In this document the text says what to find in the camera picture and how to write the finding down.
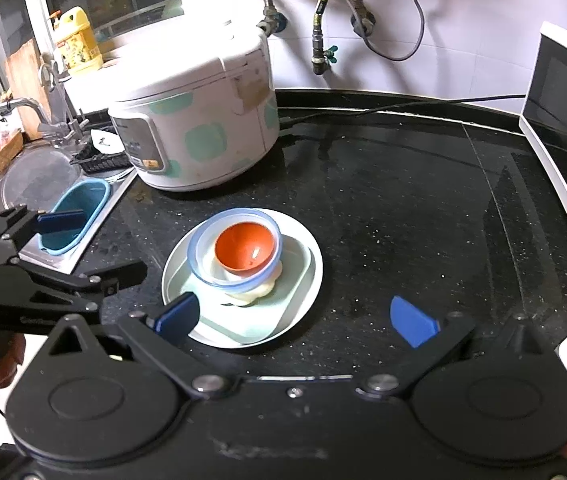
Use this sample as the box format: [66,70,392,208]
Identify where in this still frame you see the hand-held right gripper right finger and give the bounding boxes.
[356,296,560,402]

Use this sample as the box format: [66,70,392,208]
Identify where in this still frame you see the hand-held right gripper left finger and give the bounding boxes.
[38,291,240,402]

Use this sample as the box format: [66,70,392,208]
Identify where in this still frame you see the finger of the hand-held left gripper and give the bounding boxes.
[0,260,148,322]
[0,205,87,242]

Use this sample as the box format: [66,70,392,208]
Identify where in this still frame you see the blue plastic bowl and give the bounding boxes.
[186,208,284,295]

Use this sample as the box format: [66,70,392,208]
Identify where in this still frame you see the clear plastic bowl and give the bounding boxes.
[197,212,280,283]

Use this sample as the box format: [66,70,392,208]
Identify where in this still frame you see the cream flower-shaped plate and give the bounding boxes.
[220,262,284,309]

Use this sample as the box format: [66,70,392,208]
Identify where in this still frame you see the pale green rectangular tray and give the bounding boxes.
[172,234,314,347]

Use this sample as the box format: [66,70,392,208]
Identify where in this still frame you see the orange plastic bowl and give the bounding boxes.
[214,223,274,275]

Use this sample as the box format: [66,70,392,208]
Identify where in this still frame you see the round grey-white plate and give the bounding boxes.
[162,208,324,349]

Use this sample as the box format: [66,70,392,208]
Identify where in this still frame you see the teal plastic basin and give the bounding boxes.
[37,178,112,256]

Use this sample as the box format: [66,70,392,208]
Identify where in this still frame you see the steel sink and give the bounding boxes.
[0,142,138,275]

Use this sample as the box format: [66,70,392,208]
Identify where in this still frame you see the black dish rack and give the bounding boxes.
[70,147,132,174]

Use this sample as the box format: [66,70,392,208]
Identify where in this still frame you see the chrome sink faucet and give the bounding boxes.
[0,62,90,150]

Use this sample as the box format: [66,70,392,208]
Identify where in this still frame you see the wooden cutting board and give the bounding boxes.
[3,39,53,142]

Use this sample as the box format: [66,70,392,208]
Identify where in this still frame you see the white rice cooker green squares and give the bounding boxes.
[107,21,281,192]

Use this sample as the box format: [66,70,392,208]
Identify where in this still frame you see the yellow plastic bottle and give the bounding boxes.
[48,6,104,77]

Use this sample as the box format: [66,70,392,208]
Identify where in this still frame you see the white microwave oven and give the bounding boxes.
[518,21,567,273]

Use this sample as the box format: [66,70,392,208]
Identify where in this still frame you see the black power cable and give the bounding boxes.
[278,93,527,125]

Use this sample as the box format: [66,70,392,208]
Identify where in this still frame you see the yellow hose with green valve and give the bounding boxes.
[310,0,339,77]

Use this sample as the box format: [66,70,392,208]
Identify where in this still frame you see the grey cable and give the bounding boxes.
[363,0,427,62]

